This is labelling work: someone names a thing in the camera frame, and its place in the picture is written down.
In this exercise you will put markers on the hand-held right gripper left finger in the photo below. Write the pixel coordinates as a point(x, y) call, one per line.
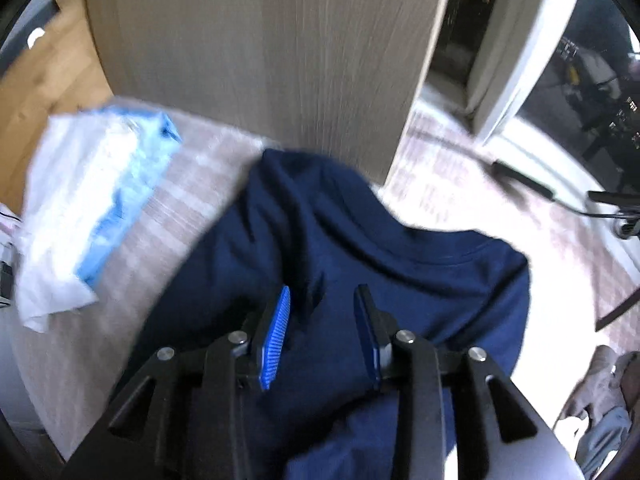
point(275, 340)

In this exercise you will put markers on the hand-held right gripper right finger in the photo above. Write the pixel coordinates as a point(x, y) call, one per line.
point(365, 335)

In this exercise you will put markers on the navy blue shirt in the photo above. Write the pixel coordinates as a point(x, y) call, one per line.
point(325, 240)

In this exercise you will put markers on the pile of mixed clothes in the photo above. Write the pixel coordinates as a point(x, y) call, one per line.
point(600, 410)

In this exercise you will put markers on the white folded clothes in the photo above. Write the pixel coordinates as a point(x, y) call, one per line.
point(65, 200)

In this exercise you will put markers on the blue folded cloth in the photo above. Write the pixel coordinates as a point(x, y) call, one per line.
point(145, 170)

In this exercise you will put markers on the large light wood panel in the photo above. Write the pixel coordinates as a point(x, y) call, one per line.
point(275, 60)

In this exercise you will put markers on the pine plank board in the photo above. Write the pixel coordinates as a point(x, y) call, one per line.
point(45, 90)

